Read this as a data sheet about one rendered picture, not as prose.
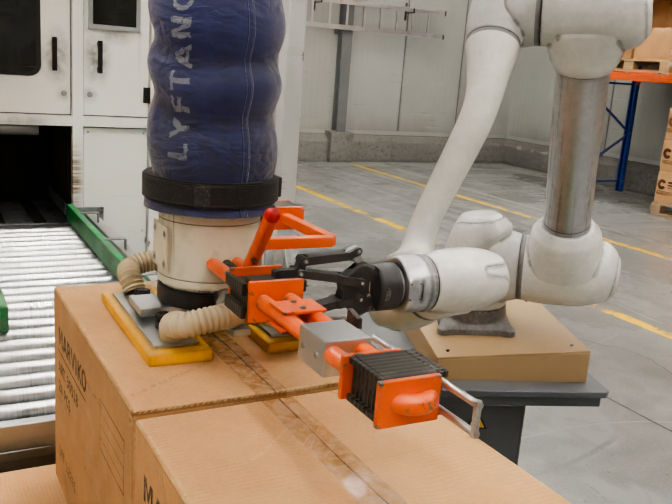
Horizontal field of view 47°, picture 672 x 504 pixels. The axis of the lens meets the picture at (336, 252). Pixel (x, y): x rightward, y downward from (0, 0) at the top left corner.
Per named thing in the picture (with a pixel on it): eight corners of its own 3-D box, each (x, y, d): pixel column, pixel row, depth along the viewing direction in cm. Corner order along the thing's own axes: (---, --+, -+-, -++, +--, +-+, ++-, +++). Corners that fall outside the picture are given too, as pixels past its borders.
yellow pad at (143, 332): (101, 302, 144) (101, 275, 143) (154, 298, 149) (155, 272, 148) (148, 368, 115) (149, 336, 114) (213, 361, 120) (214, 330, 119)
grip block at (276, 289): (221, 306, 114) (223, 267, 113) (283, 301, 118) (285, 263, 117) (242, 324, 107) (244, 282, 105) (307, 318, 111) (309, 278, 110)
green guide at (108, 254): (66, 220, 390) (66, 202, 388) (88, 219, 395) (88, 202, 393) (151, 320, 254) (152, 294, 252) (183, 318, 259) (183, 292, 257)
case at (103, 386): (55, 473, 160) (53, 286, 151) (237, 442, 179) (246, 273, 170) (129, 676, 109) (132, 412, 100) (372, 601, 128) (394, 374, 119)
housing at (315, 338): (294, 357, 96) (296, 322, 95) (343, 352, 99) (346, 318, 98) (320, 379, 90) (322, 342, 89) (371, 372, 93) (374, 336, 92)
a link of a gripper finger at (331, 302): (351, 286, 119) (352, 295, 120) (285, 306, 115) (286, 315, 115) (364, 293, 116) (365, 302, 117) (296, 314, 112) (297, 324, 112)
